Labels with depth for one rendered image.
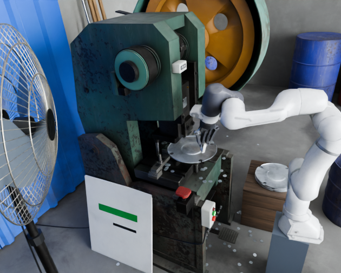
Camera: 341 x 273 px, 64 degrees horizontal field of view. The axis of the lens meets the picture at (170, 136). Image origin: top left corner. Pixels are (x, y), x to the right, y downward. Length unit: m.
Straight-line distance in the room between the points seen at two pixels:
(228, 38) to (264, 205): 1.14
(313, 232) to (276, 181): 0.56
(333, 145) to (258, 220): 1.02
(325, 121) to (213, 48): 0.82
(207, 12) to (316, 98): 0.83
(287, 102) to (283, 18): 3.49
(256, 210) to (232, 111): 1.14
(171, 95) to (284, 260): 1.10
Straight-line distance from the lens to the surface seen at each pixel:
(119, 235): 1.94
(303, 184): 1.36
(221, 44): 1.71
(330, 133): 1.22
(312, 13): 4.56
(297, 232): 1.61
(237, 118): 1.10
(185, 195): 1.33
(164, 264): 1.99
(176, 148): 1.62
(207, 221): 1.51
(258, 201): 2.05
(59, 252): 2.29
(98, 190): 1.85
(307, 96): 1.20
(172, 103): 1.28
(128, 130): 1.53
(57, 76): 2.37
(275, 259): 1.78
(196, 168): 1.62
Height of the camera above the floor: 1.66
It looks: 30 degrees down
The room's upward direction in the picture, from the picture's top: 5 degrees counter-clockwise
